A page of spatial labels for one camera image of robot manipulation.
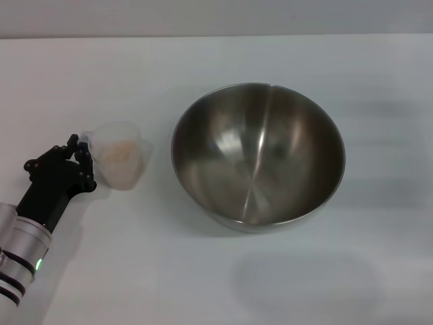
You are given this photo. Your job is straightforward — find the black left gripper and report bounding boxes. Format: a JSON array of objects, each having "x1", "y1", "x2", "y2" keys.
[{"x1": 16, "y1": 133, "x2": 98, "y2": 234}]

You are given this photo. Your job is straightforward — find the white rice grains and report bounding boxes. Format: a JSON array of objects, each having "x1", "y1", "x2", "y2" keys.
[{"x1": 103, "y1": 140, "x2": 138, "y2": 167}]

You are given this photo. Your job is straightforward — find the clear plastic measuring cup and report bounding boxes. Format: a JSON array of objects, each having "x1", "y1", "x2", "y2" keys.
[{"x1": 79, "y1": 121, "x2": 153, "y2": 192}]

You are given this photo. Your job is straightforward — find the stainless steel mixing bowl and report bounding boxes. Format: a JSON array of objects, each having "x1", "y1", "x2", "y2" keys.
[{"x1": 170, "y1": 82, "x2": 346, "y2": 234}]

